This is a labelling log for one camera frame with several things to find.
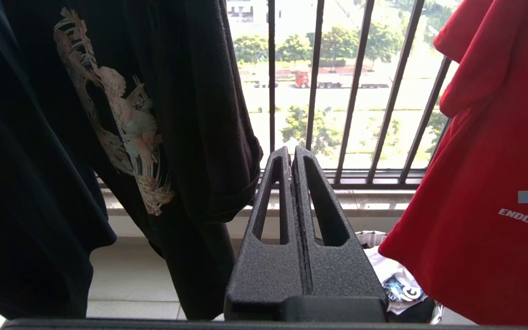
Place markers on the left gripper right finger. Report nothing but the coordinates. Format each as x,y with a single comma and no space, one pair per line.
342,270

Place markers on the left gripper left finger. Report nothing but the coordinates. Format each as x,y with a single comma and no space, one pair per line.
264,270

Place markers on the white garment with blue print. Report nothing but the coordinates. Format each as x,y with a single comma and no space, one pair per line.
385,268

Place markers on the black garment in basket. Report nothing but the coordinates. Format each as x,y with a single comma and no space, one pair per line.
417,311

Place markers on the dark navy garment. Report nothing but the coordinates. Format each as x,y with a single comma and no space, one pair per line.
21,192

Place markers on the white printed clothes pile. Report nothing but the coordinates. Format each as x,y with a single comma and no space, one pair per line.
372,238

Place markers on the red t-shirt with white print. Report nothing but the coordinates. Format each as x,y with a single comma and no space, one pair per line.
484,192

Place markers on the black metal window railing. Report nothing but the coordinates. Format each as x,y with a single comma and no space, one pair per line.
354,82

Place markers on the black t-shirt with angel print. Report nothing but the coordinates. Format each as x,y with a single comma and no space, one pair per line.
190,91

